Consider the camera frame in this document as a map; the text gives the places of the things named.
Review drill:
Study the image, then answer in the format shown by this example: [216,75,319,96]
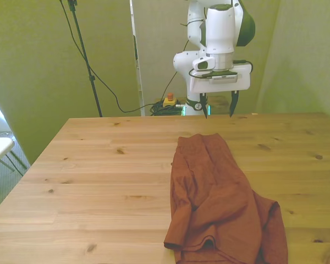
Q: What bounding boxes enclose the white vertical panel edge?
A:
[129,0,146,116]

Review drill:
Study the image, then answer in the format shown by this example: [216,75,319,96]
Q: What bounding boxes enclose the black tripod cable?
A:
[59,0,153,114]

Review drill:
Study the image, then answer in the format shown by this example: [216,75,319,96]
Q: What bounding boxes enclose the rust orange shorts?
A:
[163,133,289,264]

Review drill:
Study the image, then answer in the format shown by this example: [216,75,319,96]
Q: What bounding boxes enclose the coiled black cables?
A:
[149,101,186,116]

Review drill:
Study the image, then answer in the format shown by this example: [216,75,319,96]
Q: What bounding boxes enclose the black tripod stand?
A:
[67,0,103,118]

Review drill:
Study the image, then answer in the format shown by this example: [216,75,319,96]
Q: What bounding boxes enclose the yellow emergency stop button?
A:
[162,92,177,108]

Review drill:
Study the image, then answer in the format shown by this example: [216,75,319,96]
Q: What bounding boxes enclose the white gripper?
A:
[189,63,251,119]

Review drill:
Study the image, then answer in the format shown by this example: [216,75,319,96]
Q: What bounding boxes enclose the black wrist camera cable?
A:
[164,16,254,102]

